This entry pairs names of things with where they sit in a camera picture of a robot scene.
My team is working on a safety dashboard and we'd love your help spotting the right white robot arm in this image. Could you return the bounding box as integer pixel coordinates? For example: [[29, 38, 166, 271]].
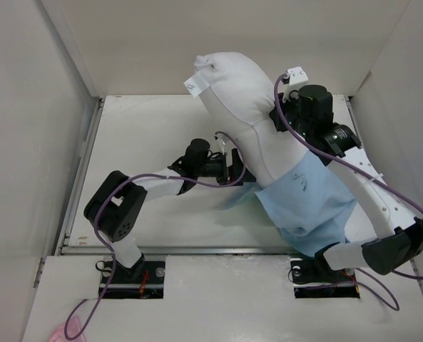
[[258, 85, 423, 281]]

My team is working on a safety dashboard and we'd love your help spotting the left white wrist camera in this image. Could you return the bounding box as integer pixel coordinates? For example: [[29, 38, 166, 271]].
[[214, 131, 233, 154]]

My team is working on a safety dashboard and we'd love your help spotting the pink cloth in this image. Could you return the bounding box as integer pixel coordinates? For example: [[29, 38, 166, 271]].
[[47, 321, 86, 342]]

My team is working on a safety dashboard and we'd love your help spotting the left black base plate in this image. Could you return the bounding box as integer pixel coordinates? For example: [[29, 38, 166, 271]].
[[103, 260, 165, 299]]

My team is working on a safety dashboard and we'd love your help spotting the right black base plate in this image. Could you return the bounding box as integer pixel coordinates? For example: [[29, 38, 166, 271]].
[[288, 258, 360, 299]]

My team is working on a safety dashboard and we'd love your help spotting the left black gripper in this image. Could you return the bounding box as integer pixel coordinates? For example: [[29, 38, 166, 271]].
[[195, 150, 255, 187]]

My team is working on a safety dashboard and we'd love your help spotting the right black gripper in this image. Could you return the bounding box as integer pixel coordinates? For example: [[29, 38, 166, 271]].
[[270, 89, 313, 140]]

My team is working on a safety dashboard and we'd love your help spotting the white pillow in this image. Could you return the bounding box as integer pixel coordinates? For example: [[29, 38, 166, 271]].
[[194, 52, 307, 188]]

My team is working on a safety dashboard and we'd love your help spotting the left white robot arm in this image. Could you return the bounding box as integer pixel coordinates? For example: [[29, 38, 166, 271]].
[[83, 138, 255, 283]]

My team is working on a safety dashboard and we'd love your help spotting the blue pillowcase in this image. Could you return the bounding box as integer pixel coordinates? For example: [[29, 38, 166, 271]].
[[220, 152, 357, 257]]

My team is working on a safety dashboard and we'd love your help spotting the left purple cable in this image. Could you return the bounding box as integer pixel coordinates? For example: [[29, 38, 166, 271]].
[[64, 132, 246, 339]]

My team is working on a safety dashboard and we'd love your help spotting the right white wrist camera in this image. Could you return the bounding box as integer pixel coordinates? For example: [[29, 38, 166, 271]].
[[282, 66, 309, 102]]

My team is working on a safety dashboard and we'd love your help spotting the aluminium front rail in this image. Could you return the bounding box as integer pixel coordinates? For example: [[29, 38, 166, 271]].
[[59, 244, 399, 256]]

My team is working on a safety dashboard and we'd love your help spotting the purple cable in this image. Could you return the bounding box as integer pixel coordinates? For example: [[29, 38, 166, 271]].
[[64, 132, 246, 339], [273, 73, 423, 311]]

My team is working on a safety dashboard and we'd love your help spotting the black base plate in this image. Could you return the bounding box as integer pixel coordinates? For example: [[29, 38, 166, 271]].
[[288, 258, 360, 299], [103, 260, 165, 299]]

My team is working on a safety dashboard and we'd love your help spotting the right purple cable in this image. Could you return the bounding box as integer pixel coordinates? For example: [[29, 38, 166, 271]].
[[273, 73, 423, 311]]

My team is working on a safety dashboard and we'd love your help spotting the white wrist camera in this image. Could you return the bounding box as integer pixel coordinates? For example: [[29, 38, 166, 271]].
[[282, 66, 309, 102], [214, 131, 233, 154]]

